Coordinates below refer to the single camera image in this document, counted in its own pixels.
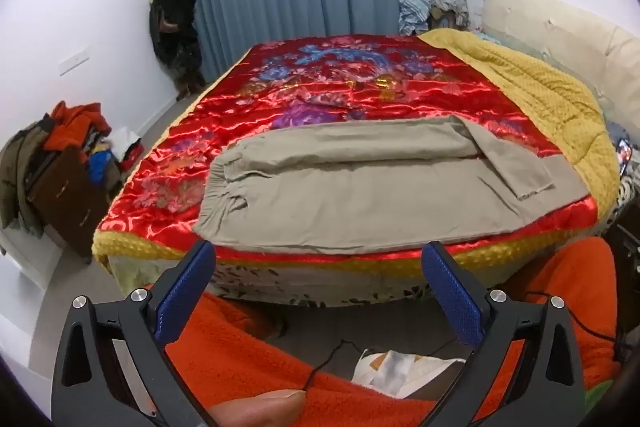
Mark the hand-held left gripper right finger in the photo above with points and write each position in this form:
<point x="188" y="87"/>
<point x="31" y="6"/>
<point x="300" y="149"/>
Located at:
<point x="452" y="297"/>

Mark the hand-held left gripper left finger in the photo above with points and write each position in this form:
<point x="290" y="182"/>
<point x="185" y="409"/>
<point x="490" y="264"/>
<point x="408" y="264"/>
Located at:
<point x="184" y="294"/>

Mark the khaki pants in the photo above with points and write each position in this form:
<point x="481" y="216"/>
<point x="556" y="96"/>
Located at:
<point x="350" y="192"/>

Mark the person's left hand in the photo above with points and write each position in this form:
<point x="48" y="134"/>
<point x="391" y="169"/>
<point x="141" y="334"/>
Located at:
<point x="260" y="409"/>

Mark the orange fleece clothing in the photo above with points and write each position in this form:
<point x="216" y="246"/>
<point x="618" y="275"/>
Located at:
<point x="240" y="347"/>

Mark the white plastic bag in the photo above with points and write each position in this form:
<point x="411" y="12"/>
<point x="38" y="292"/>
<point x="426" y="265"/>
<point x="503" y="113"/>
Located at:
<point x="400" y="369"/>

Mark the leopard print bed sheet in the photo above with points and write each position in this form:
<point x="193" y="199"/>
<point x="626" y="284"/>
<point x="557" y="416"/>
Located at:
<point x="320" y="282"/>

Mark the brown wooden dresser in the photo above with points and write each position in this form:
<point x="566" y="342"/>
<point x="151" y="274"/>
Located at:
<point x="70" y="202"/>

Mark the red box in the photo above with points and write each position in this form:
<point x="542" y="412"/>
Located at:
<point x="132" y="157"/>

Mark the blue cloth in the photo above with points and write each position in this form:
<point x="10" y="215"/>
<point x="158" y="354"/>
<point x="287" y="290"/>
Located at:
<point x="100" y="164"/>

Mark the dark nightstand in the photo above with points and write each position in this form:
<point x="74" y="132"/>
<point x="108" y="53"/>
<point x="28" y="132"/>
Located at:
<point x="627" y="252"/>

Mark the orange red garment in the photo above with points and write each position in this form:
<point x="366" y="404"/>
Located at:
<point x="75" y="124"/>

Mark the olive green jacket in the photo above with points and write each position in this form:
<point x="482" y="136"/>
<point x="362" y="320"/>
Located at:
<point x="15" y="177"/>

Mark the red satin quilt yellow backing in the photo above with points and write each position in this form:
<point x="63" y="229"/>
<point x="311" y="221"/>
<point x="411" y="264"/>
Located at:
<point x="325" y="77"/>

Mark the dark hanging coat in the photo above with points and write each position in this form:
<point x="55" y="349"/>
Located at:
<point x="172" y="22"/>

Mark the cream padded headboard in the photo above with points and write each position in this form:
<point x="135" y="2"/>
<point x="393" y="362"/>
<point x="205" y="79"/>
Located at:
<point x="565" y="37"/>

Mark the pile of patterned clothes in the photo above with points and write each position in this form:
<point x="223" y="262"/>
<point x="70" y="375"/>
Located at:
<point x="435" y="9"/>

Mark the white wall plate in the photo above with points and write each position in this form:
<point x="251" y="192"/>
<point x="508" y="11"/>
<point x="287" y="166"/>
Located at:
<point x="74" y="60"/>

